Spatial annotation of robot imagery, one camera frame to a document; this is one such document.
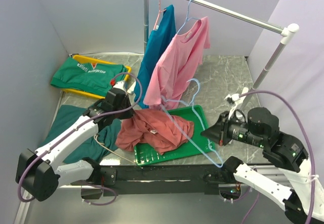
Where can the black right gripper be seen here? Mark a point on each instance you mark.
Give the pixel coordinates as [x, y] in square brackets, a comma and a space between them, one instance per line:
[217, 133]

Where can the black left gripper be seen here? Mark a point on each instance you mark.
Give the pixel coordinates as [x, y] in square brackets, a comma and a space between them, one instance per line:
[128, 114]

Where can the salmon red t shirt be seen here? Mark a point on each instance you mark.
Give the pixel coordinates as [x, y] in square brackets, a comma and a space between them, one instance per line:
[155, 128]

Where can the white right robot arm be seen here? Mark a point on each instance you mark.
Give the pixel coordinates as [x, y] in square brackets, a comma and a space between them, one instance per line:
[260, 128]

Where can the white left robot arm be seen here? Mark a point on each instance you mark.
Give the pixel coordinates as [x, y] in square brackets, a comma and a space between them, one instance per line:
[41, 172]

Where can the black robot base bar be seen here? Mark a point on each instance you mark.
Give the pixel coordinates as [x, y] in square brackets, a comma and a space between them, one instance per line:
[168, 179]

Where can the green printed t shirt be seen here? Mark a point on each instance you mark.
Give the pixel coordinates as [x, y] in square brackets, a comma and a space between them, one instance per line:
[88, 75]

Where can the pink hanging t shirt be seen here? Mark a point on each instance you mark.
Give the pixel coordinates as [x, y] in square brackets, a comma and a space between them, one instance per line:
[177, 65]

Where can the teal blue hanging shirt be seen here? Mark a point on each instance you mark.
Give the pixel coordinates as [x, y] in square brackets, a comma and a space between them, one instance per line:
[158, 42]

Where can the green plastic tray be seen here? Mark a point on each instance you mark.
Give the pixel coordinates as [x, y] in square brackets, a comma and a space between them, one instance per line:
[146, 155]

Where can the white metal clothes rack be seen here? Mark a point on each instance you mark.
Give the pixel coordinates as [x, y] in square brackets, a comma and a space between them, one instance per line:
[287, 33]

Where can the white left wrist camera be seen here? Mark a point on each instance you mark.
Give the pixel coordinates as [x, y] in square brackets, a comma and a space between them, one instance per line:
[119, 85]

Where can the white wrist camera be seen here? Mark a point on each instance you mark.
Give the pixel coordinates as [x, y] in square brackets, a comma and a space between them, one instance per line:
[119, 85]
[235, 101]

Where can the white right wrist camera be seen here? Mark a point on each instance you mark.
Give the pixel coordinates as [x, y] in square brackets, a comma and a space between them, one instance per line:
[235, 101]

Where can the pink wire hanger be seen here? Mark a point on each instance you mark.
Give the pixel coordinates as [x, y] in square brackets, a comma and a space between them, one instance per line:
[160, 11]

